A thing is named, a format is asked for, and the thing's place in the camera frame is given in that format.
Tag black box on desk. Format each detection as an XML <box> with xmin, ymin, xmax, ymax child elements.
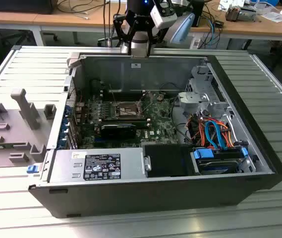
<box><xmin>0</xmin><ymin>0</ymin><xmax>55</xmax><ymax>15</ymax></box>

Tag black plastic shroud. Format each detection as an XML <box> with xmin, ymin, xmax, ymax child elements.
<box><xmin>142</xmin><ymin>144</ymin><xmax>194</xmax><ymax>178</ymax></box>

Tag black open PC case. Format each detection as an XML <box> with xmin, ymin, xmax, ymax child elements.
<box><xmin>28</xmin><ymin>51</ymin><xmax>282</xmax><ymax>219</ymax></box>

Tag CPU socket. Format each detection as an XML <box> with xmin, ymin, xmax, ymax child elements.
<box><xmin>115</xmin><ymin>100</ymin><xmax>144</xmax><ymax>119</ymax></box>

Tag hard disk in blue carrier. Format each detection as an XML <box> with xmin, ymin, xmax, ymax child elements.
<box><xmin>191</xmin><ymin>145</ymin><xmax>249</xmax><ymax>176</ymax></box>

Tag blue case latch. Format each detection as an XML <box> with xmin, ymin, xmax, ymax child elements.
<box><xmin>26</xmin><ymin>164</ymin><xmax>40</xmax><ymax>175</ymax></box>

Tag grey case release handle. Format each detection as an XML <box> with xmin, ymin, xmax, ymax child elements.
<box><xmin>66</xmin><ymin>52</ymin><xmax>83</xmax><ymax>69</ymax></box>

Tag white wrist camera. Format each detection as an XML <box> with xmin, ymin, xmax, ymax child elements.
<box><xmin>150</xmin><ymin>0</ymin><xmax>178</xmax><ymax>28</ymax></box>

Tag black upright desk device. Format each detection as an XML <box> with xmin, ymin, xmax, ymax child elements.
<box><xmin>192</xmin><ymin>0</ymin><xmax>205</xmax><ymax>28</ymax></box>

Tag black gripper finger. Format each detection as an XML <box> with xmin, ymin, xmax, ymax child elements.
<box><xmin>147</xmin><ymin>24</ymin><xmax>168</xmax><ymax>56</ymax></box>
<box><xmin>113</xmin><ymin>13</ymin><xmax>135</xmax><ymax>56</ymax></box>

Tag black office chair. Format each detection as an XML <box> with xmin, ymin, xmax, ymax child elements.
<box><xmin>0</xmin><ymin>29</ymin><xmax>58</xmax><ymax>48</ymax></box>

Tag blue data wire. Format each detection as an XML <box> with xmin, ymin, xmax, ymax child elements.
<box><xmin>204</xmin><ymin>119</ymin><xmax>228</xmax><ymax>151</ymax></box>

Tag grey power supply unit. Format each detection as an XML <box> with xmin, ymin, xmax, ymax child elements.
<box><xmin>47</xmin><ymin>148</ymin><xmax>148</xmax><ymax>183</ymax></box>

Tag grey parts rack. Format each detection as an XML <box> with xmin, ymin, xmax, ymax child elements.
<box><xmin>0</xmin><ymin>88</ymin><xmax>57</xmax><ymax>170</ymax></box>

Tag green motherboard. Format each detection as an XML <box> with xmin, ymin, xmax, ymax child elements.
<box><xmin>75</xmin><ymin>90</ymin><xmax>181</xmax><ymax>149</ymax></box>

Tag long wooden desk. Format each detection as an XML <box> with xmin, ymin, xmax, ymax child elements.
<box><xmin>0</xmin><ymin>0</ymin><xmax>282</xmax><ymax>42</ymax></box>

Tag CPU cooler heatsink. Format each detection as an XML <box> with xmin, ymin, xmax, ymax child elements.
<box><xmin>224</xmin><ymin>4</ymin><xmax>257</xmax><ymax>22</ymax></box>

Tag orange red power wires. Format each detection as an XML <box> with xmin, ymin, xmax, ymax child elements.
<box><xmin>189</xmin><ymin>116</ymin><xmax>236</xmax><ymax>150</ymax></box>

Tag white paper sheets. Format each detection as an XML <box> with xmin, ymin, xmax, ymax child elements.
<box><xmin>259</xmin><ymin>4</ymin><xmax>282</xmax><ymax>24</ymax></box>

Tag metal socket cover frame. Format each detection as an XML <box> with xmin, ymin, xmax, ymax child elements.
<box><xmin>137</xmin><ymin>92</ymin><xmax>155</xmax><ymax>117</ymax></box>

